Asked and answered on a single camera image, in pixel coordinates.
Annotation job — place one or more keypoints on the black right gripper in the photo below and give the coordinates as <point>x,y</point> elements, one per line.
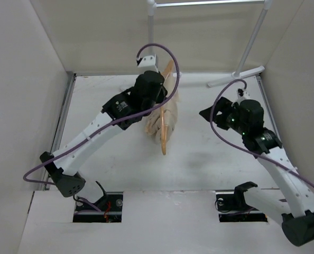
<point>223,106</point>

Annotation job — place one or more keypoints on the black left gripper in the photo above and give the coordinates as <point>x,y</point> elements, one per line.
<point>162,94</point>

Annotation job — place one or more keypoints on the beige cargo trousers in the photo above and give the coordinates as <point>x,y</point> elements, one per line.
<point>153,124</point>

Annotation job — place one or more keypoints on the wooden clothes hanger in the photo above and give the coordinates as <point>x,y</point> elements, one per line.
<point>164,128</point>

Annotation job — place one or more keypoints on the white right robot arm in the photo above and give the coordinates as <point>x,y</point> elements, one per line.
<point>296,216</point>

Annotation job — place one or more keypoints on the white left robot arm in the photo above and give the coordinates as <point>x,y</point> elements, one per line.
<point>64,164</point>

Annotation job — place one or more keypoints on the white clothes rack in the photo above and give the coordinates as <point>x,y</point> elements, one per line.
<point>213,37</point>

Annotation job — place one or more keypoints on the right aluminium table rail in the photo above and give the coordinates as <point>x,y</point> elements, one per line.
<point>267,105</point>

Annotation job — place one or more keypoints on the aluminium table rail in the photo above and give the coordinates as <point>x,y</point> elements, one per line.
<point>63,111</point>
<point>267,105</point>

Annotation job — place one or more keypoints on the left aluminium table rail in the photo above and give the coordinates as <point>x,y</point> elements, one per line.
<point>63,111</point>

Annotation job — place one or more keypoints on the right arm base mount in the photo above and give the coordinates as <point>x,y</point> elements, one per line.
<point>229,211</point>

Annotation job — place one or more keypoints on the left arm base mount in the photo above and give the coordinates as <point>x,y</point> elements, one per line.
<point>108,212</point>

